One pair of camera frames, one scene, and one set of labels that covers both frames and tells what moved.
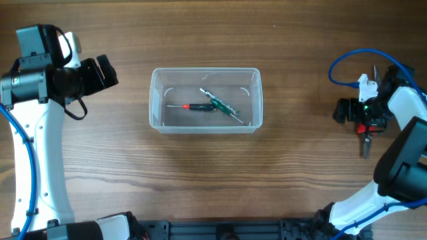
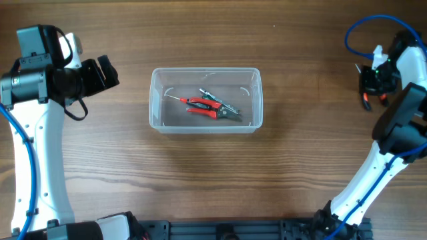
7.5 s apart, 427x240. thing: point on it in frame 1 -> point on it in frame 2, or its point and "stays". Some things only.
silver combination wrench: x=205 y=91 stays
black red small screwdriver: x=202 y=107 -> x=183 y=99
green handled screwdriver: x=227 y=109 -> x=209 y=97
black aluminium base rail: x=278 y=229 stays
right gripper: x=353 y=105 -> x=366 y=85
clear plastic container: x=241 y=88 stays
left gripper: x=97 y=81 stays
